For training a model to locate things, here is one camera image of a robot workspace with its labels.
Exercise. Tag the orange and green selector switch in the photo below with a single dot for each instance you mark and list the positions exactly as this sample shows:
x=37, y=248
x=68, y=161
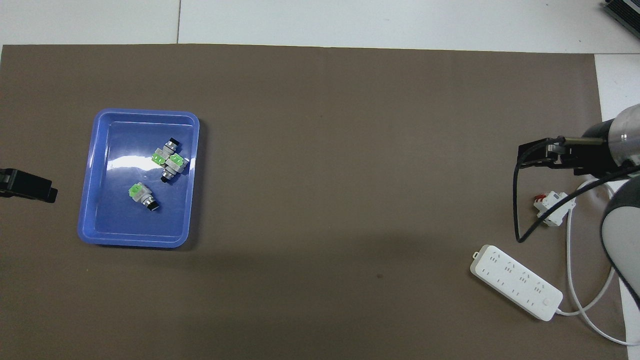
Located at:
x=142, y=195

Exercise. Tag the white red circuit breaker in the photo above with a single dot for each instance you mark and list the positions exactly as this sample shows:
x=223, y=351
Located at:
x=552, y=206

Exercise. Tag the grey ribbed device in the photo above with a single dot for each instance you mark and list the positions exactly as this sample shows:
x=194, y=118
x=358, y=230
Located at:
x=625, y=12

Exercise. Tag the green grey selector switch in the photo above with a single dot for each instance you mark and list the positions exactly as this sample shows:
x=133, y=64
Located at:
x=164, y=151
x=175, y=165

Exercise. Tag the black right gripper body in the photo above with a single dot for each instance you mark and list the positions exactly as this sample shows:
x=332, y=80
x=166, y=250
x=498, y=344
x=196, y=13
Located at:
x=597, y=150

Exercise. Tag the white power strip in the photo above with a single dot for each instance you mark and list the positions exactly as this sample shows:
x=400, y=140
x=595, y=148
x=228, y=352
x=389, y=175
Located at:
x=515, y=280

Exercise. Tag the blue plastic tray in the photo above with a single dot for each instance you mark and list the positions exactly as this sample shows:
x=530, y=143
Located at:
x=115, y=220

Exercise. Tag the brown table mat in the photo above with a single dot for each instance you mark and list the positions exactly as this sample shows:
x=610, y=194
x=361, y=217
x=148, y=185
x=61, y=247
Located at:
x=320, y=200

